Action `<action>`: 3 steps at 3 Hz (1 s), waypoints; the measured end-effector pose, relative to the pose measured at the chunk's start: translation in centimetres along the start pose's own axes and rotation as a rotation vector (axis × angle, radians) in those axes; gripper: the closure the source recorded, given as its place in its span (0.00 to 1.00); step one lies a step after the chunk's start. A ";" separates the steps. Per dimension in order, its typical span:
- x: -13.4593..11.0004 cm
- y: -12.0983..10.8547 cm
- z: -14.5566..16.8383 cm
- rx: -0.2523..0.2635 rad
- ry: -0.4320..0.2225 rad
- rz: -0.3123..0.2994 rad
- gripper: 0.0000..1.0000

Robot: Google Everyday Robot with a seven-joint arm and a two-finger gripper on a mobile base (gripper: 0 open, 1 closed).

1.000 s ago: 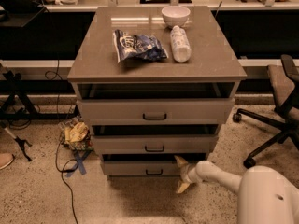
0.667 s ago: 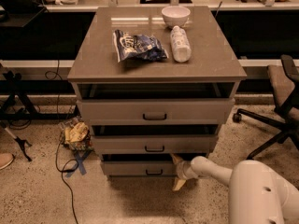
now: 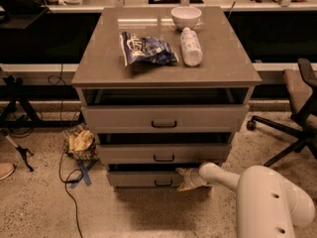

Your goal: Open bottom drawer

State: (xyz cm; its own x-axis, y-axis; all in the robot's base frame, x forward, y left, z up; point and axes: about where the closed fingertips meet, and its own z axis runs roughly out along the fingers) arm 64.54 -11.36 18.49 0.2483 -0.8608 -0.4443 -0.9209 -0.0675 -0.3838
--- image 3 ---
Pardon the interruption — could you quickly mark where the grey bottom drawer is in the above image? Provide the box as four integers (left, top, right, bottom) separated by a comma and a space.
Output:
107, 172, 183, 187

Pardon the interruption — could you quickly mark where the grey middle drawer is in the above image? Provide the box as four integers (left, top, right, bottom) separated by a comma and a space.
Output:
97, 144, 231, 165

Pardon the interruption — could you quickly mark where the tan shoe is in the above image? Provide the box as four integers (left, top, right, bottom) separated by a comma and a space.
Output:
0, 163, 15, 180

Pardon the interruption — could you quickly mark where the black floor cable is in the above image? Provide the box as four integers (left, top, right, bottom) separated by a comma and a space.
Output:
47, 62, 84, 238

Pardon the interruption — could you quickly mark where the blue tape cross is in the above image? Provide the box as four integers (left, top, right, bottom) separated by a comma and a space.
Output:
69, 160, 97, 188

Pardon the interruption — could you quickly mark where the grey drawer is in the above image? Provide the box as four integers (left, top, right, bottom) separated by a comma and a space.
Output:
81, 105, 249, 133
107, 172, 183, 187
97, 144, 231, 165

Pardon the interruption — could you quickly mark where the black chair top left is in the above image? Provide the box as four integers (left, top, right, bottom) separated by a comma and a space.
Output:
0, 0, 49, 30

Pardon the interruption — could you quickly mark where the blue chip bag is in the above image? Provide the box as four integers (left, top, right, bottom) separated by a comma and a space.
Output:
120, 32, 178, 65

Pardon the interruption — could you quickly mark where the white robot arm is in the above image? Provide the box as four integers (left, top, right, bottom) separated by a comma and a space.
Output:
176, 163, 315, 238

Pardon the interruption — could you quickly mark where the grey drawer cabinet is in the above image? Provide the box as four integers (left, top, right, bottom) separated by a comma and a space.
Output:
71, 6, 263, 191

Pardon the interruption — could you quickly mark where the grabber stick tool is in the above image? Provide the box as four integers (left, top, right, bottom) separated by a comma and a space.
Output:
0, 129, 34, 172

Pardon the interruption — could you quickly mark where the white bowl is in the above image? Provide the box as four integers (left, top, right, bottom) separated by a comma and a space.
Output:
171, 6, 202, 30

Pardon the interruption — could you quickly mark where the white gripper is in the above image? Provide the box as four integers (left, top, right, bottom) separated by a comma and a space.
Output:
175, 168, 209, 191

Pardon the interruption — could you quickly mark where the grey top drawer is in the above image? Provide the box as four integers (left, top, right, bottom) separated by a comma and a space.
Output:
81, 105, 249, 133

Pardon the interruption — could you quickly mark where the black office chair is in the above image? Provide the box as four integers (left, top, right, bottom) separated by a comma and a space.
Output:
247, 59, 317, 167

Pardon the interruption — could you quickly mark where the white plastic bottle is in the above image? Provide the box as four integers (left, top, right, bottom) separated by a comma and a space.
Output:
180, 28, 203, 66

